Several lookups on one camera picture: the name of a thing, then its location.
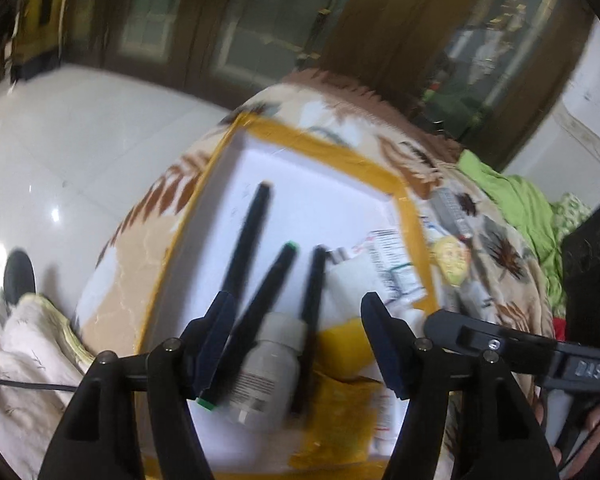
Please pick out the white tube red label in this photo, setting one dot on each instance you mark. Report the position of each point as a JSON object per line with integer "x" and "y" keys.
{"x": 387, "y": 420}

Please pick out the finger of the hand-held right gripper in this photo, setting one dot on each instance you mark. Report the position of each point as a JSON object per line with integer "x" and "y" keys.
{"x": 480, "y": 335}

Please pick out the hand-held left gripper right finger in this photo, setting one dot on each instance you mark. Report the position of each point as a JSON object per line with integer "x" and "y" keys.
{"x": 385, "y": 345}

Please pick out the long white box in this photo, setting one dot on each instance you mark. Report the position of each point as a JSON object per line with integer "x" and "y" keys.
{"x": 432, "y": 230}

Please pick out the leaf printed blanket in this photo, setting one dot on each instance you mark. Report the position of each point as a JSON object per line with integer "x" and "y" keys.
{"x": 130, "y": 270}

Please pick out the white plastic bottle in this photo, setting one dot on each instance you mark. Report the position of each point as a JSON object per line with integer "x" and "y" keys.
{"x": 270, "y": 365}

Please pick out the yellow packet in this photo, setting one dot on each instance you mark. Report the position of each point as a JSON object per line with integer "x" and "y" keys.
{"x": 340, "y": 400}

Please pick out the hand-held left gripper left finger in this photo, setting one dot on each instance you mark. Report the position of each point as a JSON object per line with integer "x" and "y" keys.
{"x": 215, "y": 345}

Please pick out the white medicine box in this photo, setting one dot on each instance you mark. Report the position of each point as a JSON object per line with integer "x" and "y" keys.
{"x": 395, "y": 265}

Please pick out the wooden glass door cabinet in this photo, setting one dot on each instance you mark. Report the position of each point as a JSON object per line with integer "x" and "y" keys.
{"x": 390, "y": 20}

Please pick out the black pen green cap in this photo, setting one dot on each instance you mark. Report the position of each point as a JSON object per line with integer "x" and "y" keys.
{"x": 272, "y": 280}

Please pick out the white packet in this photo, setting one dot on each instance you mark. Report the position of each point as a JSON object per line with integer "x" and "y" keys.
{"x": 350, "y": 285}

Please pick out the red cloth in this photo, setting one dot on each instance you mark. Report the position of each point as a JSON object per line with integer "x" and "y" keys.
{"x": 560, "y": 330}

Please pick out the black shoe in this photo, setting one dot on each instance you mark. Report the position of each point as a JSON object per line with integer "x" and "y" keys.
{"x": 20, "y": 275}

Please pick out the person's beige trouser leg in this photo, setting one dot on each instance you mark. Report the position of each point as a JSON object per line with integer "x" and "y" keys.
{"x": 25, "y": 350}

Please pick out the white foam box yellow tape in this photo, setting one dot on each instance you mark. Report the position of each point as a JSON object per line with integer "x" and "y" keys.
{"x": 290, "y": 170}

